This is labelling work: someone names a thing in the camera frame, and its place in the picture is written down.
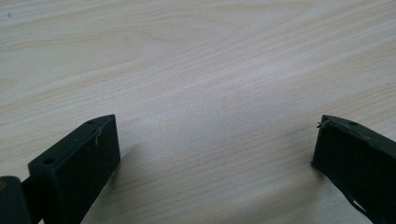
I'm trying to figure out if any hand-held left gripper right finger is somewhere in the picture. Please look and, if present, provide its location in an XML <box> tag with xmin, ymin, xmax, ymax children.
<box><xmin>311</xmin><ymin>114</ymin><xmax>396</xmax><ymax>224</ymax></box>

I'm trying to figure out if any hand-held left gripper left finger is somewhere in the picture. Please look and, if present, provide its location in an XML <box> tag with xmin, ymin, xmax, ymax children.
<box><xmin>21</xmin><ymin>114</ymin><xmax>121</xmax><ymax>224</ymax></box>

